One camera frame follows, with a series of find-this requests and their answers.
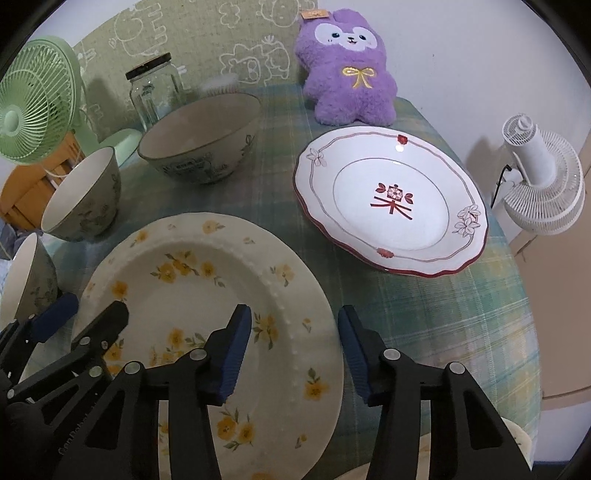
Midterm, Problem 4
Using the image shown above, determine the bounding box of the small floral bowl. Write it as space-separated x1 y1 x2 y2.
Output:
41 146 123 243
0 232 59 324

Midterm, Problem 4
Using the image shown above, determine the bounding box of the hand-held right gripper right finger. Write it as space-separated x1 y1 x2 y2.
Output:
337 305 532 480

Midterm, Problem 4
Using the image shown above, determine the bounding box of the cotton swab box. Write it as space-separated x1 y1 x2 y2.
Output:
202 76 241 97

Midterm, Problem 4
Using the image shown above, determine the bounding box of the wooden headboard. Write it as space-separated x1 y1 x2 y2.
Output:
0 131 86 232

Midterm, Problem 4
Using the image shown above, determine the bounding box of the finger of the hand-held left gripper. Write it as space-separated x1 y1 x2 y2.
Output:
0 292 80 370
7 301 130 402

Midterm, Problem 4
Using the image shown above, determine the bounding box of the large grey-green bowl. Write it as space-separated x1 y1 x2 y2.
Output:
137 92 262 185

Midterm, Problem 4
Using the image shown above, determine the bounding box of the blue checkered printed blanket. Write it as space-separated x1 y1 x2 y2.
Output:
0 217 28 264

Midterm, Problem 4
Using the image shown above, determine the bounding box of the green printed wall mat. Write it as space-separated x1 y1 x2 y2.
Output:
71 0 319 134

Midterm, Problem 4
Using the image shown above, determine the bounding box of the green desk fan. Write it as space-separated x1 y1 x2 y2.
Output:
0 38 142 168

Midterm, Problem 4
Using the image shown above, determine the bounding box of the purple plush toy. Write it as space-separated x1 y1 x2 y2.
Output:
295 7 399 126

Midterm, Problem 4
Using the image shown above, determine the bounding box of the plaid tablecloth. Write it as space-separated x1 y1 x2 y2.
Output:
0 83 541 480

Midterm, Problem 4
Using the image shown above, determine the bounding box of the glass jar with dark lid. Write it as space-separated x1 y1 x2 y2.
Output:
126 53 185 132

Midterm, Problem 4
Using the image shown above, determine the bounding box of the black fan cable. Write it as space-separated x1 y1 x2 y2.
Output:
489 164 515 209

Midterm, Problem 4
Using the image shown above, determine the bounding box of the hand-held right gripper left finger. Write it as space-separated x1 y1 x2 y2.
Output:
51 304 254 480

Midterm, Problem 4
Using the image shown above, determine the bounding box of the yellow floral plate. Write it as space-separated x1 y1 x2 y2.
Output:
71 212 345 480

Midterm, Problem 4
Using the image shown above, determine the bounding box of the white fan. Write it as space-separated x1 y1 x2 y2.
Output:
501 114 586 236

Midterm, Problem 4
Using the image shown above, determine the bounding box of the red-rimmed white plate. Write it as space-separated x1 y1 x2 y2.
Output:
293 126 489 278

